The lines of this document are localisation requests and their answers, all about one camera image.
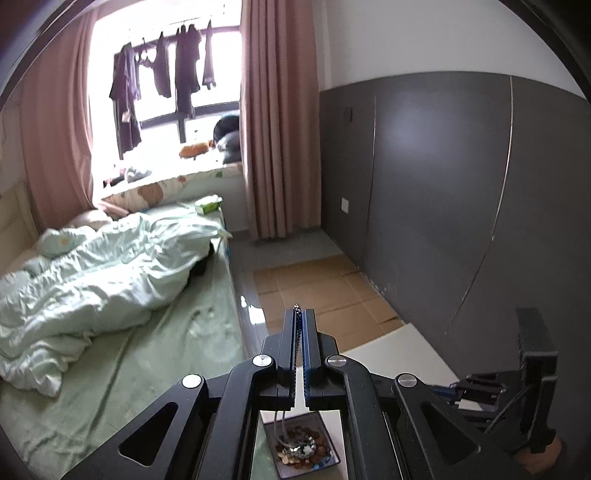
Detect dark hanging printed shirt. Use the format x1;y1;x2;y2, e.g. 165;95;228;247
174;25;201;118

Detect beige headboard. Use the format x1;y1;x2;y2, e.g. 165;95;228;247
0;182;42;273

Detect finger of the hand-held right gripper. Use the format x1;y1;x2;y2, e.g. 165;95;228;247
450;398;502;418
431;373;509;398

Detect patterned window seat cushion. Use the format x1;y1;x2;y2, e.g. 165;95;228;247
99;161;245;215

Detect narrow dark hanging garment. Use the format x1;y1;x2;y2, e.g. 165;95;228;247
202;21;217;89

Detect small dark hanging underwear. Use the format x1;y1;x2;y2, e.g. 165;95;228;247
134;39;158;70

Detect dark hanging top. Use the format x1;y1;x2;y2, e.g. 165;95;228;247
154;31;172;99

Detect black round cushion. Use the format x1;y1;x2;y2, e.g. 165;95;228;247
213;114;241;141

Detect flattened cardboard sheets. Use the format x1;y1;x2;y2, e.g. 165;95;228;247
253;254;404;352

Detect grey pillow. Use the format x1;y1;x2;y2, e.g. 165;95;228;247
217;131;243;164

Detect bed with green sheet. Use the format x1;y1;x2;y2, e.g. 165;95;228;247
0;198;245;480

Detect orange plush toy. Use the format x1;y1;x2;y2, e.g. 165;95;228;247
179;141;214;160

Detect white low table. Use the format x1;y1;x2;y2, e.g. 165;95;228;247
252;323;467;480

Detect window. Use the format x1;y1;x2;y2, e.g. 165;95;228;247
90;0;243;185

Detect dark hanging long shirt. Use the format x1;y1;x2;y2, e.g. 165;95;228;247
109;42;143;160

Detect dark blue jewelry box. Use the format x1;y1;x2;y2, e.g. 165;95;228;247
262;411;342;469

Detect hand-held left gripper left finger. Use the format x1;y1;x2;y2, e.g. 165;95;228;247
60;308;303;480

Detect pink curtain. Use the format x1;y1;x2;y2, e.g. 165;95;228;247
239;0;321;241
18;14;100;232

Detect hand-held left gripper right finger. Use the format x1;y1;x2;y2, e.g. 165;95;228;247
301;308;561;480

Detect light green duvet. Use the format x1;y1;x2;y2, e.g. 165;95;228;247
0;213;234;398

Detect pink pillow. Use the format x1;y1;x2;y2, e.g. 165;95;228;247
65;206;130;230

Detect person's right hand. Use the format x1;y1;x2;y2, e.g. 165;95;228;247
512;436;568;469

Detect silver chain necklace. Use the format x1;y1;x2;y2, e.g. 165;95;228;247
272;304;305;446

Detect green tissue box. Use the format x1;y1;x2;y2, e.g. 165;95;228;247
194;195;223;215

